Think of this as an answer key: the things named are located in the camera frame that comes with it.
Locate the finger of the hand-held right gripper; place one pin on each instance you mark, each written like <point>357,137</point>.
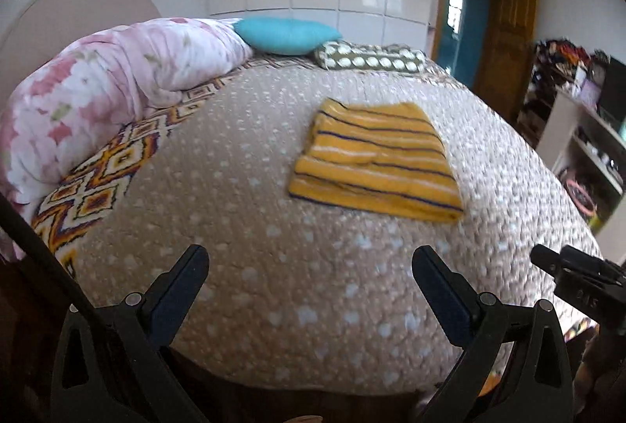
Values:
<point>544,259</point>
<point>587,259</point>

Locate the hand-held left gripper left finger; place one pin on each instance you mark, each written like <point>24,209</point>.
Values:
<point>182,286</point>

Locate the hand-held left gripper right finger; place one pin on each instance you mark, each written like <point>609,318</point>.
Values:
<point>440,291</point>

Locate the yellow striped sweater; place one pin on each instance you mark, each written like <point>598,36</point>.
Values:
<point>376,164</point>

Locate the beige quilted bedspread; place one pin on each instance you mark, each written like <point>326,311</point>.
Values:
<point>254,227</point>

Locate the white shelf unit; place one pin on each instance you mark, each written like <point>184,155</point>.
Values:
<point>562,130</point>

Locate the colourful diamond-pattern blanket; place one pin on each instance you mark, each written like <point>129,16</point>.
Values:
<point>107,174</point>

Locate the dark flat screen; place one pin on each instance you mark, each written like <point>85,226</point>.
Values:
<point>615,86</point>

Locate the rack of assorted clutter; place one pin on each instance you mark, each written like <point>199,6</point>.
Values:
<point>557,66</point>

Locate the pink floral duvet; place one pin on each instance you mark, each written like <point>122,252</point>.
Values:
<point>98,86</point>

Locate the wooden door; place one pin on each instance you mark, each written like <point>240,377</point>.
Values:
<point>508,37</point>

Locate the olive white-dotted pillow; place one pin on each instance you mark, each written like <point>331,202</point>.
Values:
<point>367,59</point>

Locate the blue glass pane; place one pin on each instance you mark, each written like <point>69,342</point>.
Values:
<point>462,12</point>

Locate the blue pillow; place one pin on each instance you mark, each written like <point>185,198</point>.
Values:
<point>286,34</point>

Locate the beige arched headboard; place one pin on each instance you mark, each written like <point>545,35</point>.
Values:
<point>73,7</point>

